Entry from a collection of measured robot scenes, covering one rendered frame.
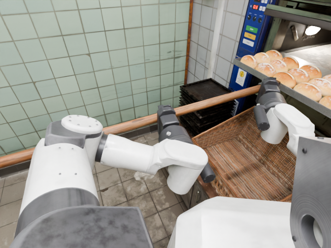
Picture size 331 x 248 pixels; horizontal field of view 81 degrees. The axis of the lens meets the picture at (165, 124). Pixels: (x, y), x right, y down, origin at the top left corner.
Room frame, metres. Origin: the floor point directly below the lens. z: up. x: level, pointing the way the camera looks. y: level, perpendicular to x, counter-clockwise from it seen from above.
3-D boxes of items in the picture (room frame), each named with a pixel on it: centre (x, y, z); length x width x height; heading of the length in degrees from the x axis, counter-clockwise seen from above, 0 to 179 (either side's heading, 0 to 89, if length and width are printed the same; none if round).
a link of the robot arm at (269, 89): (0.60, -0.38, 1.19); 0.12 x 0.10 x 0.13; 169
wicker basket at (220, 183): (0.72, -0.49, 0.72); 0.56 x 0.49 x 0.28; 23
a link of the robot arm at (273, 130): (0.49, -0.35, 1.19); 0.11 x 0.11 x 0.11; 79
